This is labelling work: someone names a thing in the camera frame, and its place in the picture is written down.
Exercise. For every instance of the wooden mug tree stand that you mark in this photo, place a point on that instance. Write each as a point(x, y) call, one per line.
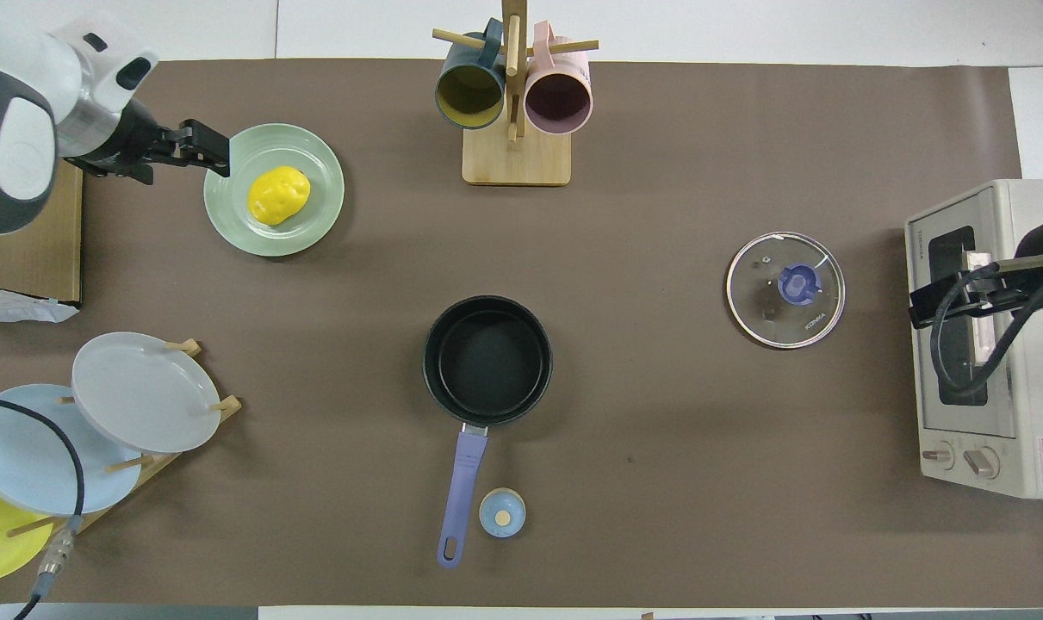
point(517, 159)

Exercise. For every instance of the pale green plate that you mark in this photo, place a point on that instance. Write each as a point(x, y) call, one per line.
point(314, 220)

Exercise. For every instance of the dark blue mug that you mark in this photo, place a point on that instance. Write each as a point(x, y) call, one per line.
point(469, 95)

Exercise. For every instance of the glass lid purple knob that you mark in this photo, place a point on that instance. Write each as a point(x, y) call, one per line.
point(798, 284)

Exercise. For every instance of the pink ribbed mug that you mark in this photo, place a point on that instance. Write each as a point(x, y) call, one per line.
point(558, 99)

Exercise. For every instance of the beige toaster oven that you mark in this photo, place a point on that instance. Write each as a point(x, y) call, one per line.
point(1021, 413)

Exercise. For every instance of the grey plate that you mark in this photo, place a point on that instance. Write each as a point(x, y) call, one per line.
point(142, 392)

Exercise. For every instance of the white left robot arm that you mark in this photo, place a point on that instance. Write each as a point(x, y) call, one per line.
point(21, 129)

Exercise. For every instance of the wooden plate rack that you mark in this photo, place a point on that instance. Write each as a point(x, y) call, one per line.
point(90, 517)

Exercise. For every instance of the light blue plate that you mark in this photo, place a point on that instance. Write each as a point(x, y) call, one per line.
point(21, 456)

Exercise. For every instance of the wooden board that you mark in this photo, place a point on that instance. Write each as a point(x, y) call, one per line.
point(39, 250)

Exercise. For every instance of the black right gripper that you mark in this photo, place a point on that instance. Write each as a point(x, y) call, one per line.
point(1025, 288)

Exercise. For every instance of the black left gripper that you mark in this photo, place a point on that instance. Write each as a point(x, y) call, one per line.
point(138, 146)

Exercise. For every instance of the brown paper table mat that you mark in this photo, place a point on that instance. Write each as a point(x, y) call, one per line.
point(702, 413)

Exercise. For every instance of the yellow lemon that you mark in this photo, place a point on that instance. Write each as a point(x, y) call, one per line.
point(278, 196)

